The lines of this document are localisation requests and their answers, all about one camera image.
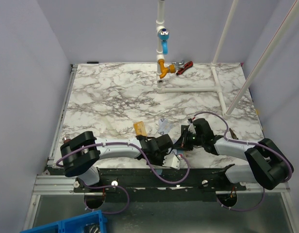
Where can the blue tape piece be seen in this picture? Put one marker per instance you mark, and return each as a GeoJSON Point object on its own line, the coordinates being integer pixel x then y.
{"type": "Point", "coordinates": [159, 171]}

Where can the red black pliers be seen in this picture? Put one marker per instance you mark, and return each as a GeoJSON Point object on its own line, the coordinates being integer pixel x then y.
{"type": "Point", "coordinates": [181, 67]}

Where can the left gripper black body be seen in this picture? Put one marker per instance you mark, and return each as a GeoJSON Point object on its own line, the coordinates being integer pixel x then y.
{"type": "Point", "coordinates": [158, 158]}

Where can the orange pipe valve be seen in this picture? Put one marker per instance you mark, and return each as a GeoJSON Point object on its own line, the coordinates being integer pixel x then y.
{"type": "Point", "coordinates": [165, 70]}

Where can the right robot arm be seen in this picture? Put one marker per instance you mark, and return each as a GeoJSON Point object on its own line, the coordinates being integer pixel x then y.
{"type": "Point", "coordinates": [266, 166]}

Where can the blue plastic bin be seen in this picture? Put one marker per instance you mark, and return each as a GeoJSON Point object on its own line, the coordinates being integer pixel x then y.
{"type": "Point", "coordinates": [93, 222]}

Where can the white PVC pipe frame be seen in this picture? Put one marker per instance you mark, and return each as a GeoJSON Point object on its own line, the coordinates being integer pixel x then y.
{"type": "Point", "coordinates": [226, 111]}

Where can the blue pipe valve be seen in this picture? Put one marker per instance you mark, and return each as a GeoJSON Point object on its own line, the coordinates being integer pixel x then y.
{"type": "Point", "coordinates": [163, 36]}

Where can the gold card middle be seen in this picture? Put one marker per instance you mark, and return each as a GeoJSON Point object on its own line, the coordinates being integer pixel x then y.
{"type": "Point", "coordinates": [139, 128]}

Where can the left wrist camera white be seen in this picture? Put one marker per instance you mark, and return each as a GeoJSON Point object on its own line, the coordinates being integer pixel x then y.
{"type": "Point", "coordinates": [171, 161]}

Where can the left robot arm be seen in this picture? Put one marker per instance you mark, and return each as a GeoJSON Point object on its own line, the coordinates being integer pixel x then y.
{"type": "Point", "coordinates": [80, 153]}

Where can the aluminium rail frame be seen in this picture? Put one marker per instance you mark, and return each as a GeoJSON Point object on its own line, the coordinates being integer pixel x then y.
{"type": "Point", "coordinates": [108, 99]}

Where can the yellow handled pliers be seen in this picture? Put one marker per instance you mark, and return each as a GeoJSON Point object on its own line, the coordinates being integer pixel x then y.
{"type": "Point", "coordinates": [233, 135]}

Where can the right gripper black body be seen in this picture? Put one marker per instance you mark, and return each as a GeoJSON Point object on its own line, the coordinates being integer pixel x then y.
{"type": "Point", "coordinates": [185, 140]}

